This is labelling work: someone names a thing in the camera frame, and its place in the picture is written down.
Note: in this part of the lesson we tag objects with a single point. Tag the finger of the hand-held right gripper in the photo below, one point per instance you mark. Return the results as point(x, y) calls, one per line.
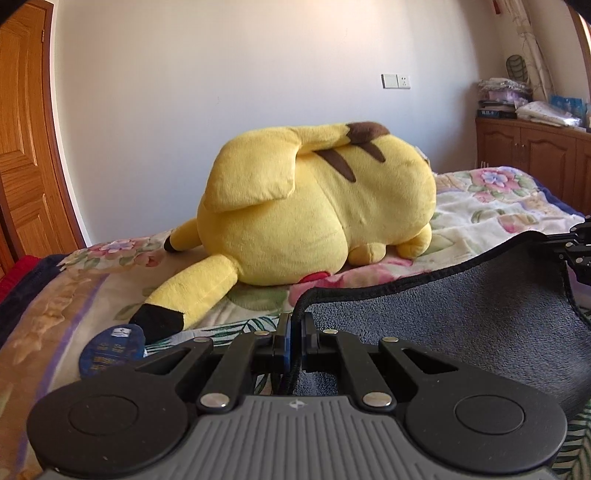
point(569, 240)
point(581, 265)

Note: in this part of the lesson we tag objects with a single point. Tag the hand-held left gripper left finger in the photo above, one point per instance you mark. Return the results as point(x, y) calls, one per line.
point(286, 342)

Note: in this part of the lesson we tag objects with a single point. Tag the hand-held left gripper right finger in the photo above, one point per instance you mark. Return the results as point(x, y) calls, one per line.
point(308, 345)

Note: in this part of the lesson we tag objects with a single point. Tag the grey towel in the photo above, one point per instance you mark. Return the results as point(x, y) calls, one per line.
point(452, 314)

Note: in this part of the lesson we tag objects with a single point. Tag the leaf print sheet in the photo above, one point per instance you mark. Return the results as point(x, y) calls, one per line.
point(221, 333)

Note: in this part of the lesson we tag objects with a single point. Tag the floral blanket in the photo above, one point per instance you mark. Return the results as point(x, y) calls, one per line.
point(489, 203)

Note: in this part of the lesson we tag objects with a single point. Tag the wooden cabinet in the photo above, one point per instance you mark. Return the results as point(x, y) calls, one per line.
point(531, 157)

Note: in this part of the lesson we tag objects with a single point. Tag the blue box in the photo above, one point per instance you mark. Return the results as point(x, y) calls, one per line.
point(570, 104)

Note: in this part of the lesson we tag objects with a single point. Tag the yellow plush toy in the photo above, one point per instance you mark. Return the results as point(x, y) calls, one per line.
point(314, 207)

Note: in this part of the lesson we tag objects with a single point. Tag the black book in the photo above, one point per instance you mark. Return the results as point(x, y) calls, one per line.
point(496, 113)

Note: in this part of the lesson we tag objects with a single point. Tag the stack of folded cloths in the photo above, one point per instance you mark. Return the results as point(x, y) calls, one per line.
point(503, 91)

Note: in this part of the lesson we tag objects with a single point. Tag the blue round packet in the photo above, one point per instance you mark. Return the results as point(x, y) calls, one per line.
point(111, 353)

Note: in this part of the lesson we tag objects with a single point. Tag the green fan ornament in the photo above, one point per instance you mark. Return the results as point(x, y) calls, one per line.
point(518, 68)

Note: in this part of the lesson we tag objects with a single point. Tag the bamboo print curtain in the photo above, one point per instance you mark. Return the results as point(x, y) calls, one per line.
point(538, 50)

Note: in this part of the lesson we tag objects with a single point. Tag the red cloth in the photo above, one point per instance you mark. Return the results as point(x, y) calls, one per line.
point(18, 277)

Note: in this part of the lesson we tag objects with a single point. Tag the wooden door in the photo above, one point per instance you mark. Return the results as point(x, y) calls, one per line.
point(27, 152)

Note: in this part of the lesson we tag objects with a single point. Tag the white wall socket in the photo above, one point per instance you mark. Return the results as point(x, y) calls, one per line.
point(396, 81)

